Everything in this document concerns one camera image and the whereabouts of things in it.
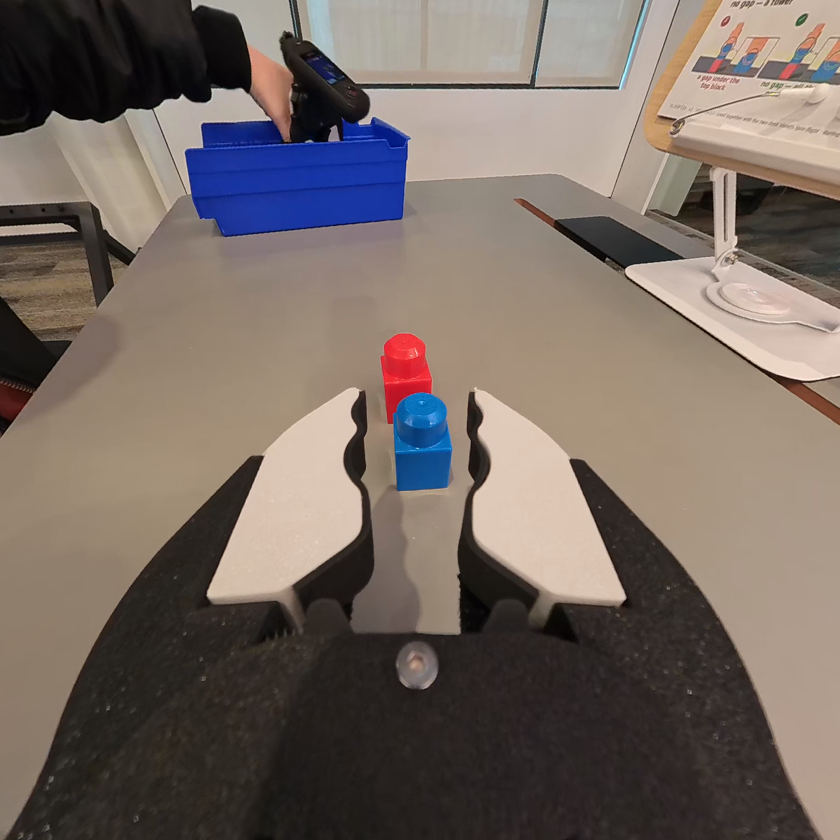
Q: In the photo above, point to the blue plastic bin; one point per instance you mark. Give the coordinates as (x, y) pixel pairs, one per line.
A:
(295, 190)

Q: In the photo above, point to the instruction sheet on stand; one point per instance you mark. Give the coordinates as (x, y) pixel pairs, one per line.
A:
(689, 295)

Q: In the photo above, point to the black flat pad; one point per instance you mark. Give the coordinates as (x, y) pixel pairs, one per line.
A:
(617, 239)

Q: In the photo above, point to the blue plastic block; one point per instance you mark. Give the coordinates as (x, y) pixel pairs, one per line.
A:
(423, 466)

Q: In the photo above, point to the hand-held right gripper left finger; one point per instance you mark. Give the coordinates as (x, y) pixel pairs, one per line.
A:
(289, 518)

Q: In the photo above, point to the black monitor stand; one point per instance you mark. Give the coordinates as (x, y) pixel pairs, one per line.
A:
(92, 249)

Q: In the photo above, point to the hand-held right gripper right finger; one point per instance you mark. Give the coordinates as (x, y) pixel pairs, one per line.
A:
(544, 518)

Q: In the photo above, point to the printed instruction sheet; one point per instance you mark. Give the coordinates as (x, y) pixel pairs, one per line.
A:
(754, 65)

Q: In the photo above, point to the large window white blinds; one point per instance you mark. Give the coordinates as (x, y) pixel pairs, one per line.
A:
(459, 39)

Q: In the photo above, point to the red plastic block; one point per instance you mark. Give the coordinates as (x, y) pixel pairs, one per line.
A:
(403, 367)

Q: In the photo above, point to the person's black jacket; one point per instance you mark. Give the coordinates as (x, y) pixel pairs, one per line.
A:
(23, 348)

